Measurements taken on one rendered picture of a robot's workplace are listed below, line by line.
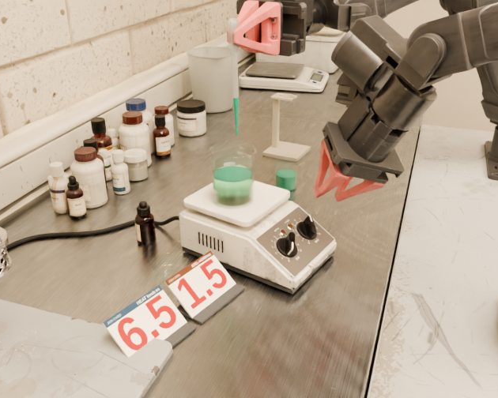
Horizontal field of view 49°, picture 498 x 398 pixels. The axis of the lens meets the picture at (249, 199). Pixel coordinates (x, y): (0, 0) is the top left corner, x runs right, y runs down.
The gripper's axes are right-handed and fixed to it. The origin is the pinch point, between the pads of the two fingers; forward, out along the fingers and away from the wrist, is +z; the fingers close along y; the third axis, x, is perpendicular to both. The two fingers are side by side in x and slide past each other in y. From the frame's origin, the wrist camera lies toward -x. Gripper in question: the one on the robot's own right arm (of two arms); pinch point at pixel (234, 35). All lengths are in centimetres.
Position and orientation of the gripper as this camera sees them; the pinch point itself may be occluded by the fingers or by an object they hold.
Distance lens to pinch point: 71.5
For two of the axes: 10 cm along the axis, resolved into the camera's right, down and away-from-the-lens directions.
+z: -5.7, 3.9, -7.2
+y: 8.2, 2.5, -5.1
